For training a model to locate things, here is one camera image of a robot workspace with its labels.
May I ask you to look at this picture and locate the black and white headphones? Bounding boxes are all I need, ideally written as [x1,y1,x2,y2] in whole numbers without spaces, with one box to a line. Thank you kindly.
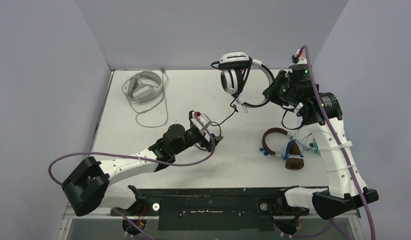
[205,51,276,153]

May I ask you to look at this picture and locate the teal cat-ear headphones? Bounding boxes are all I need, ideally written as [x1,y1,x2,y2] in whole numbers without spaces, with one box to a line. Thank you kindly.
[309,139,321,155]

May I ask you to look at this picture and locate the brown headphones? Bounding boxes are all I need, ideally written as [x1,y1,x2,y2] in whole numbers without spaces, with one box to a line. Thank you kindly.
[261,127,305,171]

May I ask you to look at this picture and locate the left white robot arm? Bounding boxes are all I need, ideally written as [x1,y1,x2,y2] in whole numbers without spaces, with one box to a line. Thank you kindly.
[61,110,223,217]

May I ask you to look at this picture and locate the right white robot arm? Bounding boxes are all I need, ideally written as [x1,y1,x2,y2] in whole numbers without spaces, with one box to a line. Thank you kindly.
[262,64,379,220]

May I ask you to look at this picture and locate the grey white headphones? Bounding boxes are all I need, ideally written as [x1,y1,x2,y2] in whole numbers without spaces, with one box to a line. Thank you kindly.
[121,68,169,129]

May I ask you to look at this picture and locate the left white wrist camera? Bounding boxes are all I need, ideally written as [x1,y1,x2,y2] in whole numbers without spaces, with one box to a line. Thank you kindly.
[191,112,212,132]

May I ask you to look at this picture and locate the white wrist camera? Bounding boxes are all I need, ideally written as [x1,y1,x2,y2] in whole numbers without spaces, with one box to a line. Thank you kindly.
[191,112,212,132]
[291,47,308,65]

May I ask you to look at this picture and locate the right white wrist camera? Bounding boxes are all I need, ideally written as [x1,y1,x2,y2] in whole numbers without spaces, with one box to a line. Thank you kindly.
[291,47,308,65]

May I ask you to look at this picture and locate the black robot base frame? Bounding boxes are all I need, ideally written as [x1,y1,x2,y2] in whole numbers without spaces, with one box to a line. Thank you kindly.
[107,187,360,233]

